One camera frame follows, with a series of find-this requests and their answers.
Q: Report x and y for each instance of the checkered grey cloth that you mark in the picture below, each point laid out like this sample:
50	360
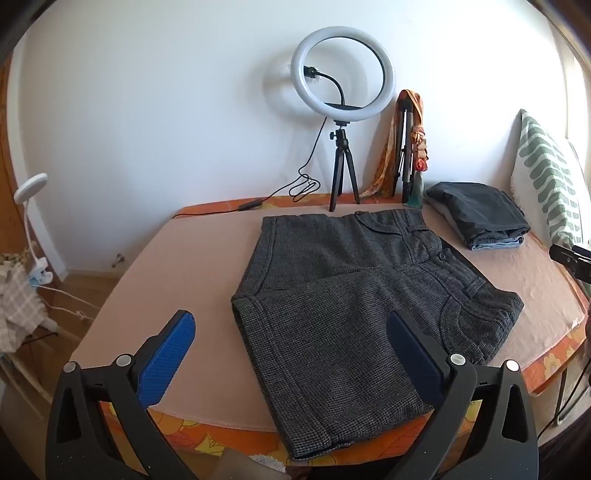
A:
18	300

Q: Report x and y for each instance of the black mini tripod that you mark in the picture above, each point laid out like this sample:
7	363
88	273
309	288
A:
342	166

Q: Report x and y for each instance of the green patterned white pillow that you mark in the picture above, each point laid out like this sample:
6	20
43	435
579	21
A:
549	180

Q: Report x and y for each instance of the white clip desk lamp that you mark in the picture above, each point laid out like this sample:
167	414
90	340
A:
32	221

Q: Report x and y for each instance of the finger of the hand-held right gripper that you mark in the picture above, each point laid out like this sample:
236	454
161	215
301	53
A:
570	259

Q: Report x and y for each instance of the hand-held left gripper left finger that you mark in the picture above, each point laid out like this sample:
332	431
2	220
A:
162	355

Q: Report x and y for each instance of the grey tweed short pants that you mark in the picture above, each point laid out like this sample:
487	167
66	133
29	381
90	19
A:
364	314

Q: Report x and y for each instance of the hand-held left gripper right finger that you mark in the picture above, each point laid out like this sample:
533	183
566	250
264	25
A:
418	357

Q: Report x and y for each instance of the folded dark grey pants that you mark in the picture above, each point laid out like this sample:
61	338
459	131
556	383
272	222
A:
480	212

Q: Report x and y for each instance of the black folded tripod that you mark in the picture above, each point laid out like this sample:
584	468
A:
407	152

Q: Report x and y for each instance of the pink blanket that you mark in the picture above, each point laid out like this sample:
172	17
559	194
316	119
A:
194	267

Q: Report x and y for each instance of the orange patterned scarf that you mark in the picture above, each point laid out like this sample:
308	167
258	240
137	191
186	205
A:
415	138

